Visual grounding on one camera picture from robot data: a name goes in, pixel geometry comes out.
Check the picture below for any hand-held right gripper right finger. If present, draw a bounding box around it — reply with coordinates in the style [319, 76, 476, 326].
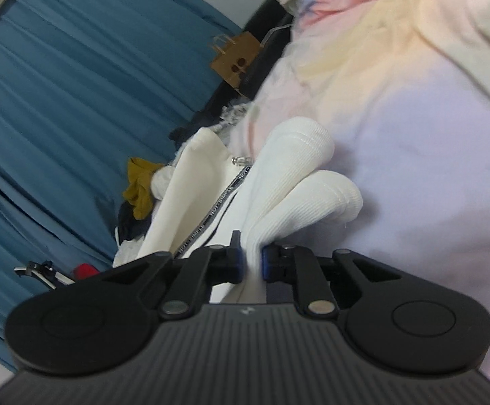
[262, 244, 402, 320]

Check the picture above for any red round object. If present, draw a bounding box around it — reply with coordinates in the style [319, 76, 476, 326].
[72, 263, 100, 281]

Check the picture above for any dark navy cloth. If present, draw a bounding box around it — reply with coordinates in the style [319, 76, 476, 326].
[116, 201, 148, 245]

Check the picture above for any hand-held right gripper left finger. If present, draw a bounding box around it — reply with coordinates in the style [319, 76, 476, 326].
[102, 230, 244, 320]

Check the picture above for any grey knitted cloth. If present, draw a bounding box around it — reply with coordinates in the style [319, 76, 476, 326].
[213, 100, 255, 132]

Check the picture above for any mustard yellow cloth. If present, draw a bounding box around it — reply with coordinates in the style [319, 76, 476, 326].
[122, 157, 166, 220]

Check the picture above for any pastel tie-dye garment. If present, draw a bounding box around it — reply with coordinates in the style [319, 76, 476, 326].
[228, 0, 490, 393]

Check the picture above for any brown paper bag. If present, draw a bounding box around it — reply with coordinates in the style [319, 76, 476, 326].
[210, 31, 262, 96]

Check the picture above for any cream hooded sweatshirt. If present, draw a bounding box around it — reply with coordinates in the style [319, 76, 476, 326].
[113, 127, 254, 269]

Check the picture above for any blue curtain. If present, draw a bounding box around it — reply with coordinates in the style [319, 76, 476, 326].
[0, 0, 269, 375]

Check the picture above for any white ribbed garment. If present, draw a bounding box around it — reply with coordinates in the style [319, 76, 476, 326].
[209, 115, 364, 304]

